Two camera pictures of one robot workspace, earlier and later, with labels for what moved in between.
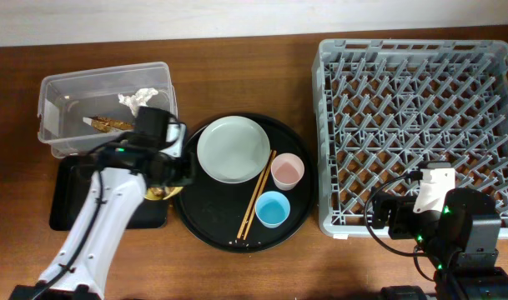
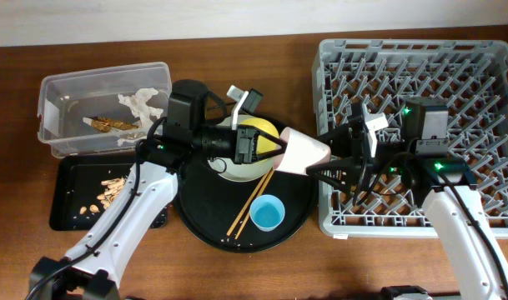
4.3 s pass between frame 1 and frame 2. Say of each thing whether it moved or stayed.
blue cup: moved
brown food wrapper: stayed
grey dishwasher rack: stayed
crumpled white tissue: stayed
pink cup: moved
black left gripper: moved
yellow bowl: moved
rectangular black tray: stayed
